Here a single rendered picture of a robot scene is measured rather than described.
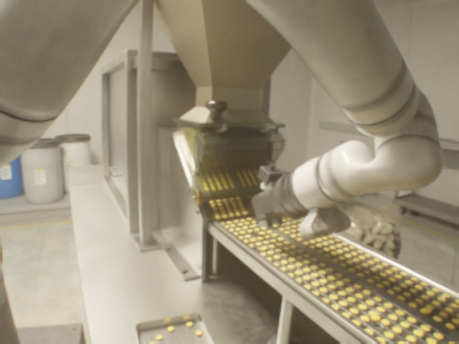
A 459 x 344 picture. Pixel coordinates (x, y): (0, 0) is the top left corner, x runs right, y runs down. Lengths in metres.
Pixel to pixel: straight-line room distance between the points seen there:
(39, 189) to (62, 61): 3.17
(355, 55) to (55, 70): 0.21
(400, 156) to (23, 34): 0.33
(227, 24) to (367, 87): 0.47
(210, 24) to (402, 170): 0.47
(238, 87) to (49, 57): 0.57
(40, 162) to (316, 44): 3.20
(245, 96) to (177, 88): 0.26
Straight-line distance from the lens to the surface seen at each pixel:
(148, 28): 0.84
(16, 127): 0.26
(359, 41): 0.23
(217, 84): 0.73
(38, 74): 0.24
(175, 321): 0.62
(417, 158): 0.33
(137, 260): 0.84
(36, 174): 3.36
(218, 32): 0.68
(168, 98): 0.94
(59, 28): 0.24
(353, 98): 0.26
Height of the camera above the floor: 1.21
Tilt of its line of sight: 13 degrees down
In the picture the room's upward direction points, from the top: 3 degrees clockwise
